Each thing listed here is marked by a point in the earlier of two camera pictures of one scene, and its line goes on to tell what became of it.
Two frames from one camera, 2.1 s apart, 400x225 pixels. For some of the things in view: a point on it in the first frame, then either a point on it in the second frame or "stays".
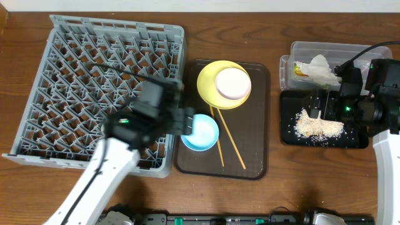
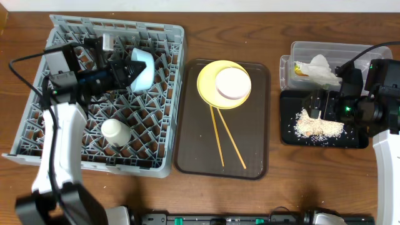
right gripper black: (317, 96) stays
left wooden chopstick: (217, 140) stays
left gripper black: (177, 118) -> (113, 74)
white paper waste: (319, 69) stays
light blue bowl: (205, 134) -> (145, 80)
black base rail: (306, 219) stays
